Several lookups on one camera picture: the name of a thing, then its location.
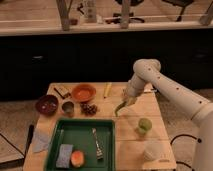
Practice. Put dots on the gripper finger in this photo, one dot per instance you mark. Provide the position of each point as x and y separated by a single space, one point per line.
129 103

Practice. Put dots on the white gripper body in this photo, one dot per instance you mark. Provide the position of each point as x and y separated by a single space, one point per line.
128 98

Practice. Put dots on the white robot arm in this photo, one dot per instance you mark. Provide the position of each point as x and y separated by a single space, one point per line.
195 106

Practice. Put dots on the green plastic cup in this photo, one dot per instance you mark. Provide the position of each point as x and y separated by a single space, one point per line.
144 125

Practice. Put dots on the bunch of dark grapes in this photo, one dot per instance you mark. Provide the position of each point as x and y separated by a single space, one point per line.
88 109

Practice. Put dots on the orange bowl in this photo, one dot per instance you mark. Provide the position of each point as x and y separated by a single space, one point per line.
83 93

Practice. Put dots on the white plastic container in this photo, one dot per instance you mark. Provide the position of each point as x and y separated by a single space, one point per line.
153 150

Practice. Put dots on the metal fork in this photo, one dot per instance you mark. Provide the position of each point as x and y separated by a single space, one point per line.
99 152

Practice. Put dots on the green plastic tray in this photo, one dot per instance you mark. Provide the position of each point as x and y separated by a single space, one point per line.
78 133

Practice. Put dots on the small metal cup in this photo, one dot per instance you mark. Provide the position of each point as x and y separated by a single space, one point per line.
68 108

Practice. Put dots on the brown chocolate bar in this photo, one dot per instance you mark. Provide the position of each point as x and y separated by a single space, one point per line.
63 92

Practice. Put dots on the orange peach fruit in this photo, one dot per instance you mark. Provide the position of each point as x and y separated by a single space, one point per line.
77 158

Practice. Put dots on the dark red bowl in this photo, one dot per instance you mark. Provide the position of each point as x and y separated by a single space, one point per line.
47 105

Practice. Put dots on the blue sponge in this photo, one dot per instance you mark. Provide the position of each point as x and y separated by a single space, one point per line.
64 156

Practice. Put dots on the light blue cloth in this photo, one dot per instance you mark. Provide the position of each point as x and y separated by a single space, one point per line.
40 141

